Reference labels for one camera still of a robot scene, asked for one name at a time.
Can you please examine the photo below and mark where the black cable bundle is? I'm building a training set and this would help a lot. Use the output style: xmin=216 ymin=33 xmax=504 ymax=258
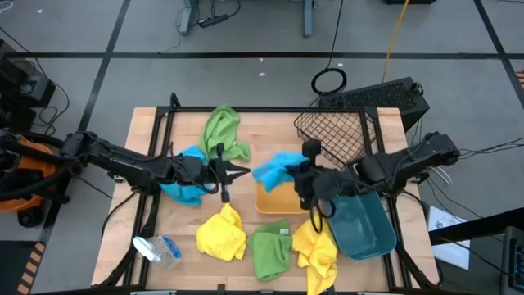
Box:
xmin=458 ymin=137 xmax=524 ymax=161

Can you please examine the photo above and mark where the black coiled cable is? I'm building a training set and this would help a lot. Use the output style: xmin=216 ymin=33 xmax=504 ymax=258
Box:
xmin=309 ymin=0 xmax=348 ymax=97

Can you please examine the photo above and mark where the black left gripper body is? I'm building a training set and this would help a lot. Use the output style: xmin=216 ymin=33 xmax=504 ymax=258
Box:
xmin=174 ymin=142 xmax=231 ymax=205

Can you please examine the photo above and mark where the grey desk leg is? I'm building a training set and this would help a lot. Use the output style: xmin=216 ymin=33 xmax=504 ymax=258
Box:
xmin=178 ymin=0 xmax=200 ymax=36
xmin=301 ymin=0 xmax=316 ymax=39

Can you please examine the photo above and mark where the blue microfiber towel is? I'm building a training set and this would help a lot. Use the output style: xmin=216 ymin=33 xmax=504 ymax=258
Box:
xmin=159 ymin=145 xmax=218 ymax=207
xmin=251 ymin=151 xmax=309 ymax=194

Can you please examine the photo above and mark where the teal plastic basket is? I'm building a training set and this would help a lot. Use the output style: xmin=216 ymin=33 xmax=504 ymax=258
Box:
xmin=323 ymin=190 xmax=398 ymax=261

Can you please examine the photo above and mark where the black power strip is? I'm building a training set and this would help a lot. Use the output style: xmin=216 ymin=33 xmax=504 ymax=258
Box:
xmin=198 ymin=14 xmax=229 ymax=29

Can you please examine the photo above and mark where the black device with buttons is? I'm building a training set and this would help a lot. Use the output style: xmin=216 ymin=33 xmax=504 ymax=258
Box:
xmin=499 ymin=225 xmax=524 ymax=295

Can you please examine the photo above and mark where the black metal beam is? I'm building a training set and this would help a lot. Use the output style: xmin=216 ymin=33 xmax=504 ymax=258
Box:
xmin=428 ymin=206 xmax=524 ymax=247

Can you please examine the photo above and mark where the orange and black vacuum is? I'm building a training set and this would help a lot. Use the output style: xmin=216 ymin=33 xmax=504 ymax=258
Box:
xmin=0 ymin=127 xmax=83 ymax=229

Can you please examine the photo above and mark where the green microfiber towel with tag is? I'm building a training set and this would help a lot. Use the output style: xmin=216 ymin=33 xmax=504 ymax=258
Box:
xmin=246 ymin=220 xmax=294 ymax=283

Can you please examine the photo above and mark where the black wire basket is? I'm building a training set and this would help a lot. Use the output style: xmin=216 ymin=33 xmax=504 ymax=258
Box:
xmin=293 ymin=109 xmax=377 ymax=171

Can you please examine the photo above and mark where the black metal table frame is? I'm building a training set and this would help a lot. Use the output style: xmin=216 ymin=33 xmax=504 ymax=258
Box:
xmin=97 ymin=92 xmax=445 ymax=290

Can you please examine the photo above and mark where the white cable loop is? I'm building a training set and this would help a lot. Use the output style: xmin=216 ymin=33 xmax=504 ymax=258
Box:
xmin=428 ymin=166 xmax=454 ymax=185

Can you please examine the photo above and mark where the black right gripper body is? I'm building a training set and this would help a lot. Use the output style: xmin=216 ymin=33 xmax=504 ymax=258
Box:
xmin=292 ymin=139 xmax=361 ymax=211

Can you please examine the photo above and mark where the yellow cable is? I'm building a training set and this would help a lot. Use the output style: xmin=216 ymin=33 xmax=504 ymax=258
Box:
xmin=381 ymin=0 xmax=410 ymax=83

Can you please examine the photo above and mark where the white paper sheet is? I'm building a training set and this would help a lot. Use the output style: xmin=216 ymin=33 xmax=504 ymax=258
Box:
xmin=427 ymin=204 xmax=472 ymax=271

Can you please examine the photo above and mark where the black computer tower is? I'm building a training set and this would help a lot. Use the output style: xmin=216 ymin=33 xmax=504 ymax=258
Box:
xmin=318 ymin=76 xmax=431 ymax=133

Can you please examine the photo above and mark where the orange plastic basket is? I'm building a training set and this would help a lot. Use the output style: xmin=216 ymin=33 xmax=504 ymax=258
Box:
xmin=254 ymin=179 xmax=312 ymax=216

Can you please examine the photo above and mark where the yellow microfiber towel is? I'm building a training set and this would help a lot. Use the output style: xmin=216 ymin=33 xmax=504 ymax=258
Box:
xmin=196 ymin=202 xmax=248 ymax=262
xmin=291 ymin=219 xmax=340 ymax=295

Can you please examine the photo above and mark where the black equipment box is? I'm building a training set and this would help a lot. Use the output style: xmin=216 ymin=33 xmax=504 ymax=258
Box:
xmin=0 ymin=39 xmax=56 ymax=132

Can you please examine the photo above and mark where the clear spray bottle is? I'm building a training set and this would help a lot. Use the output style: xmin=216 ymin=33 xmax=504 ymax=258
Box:
xmin=132 ymin=234 xmax=183 ymax=270

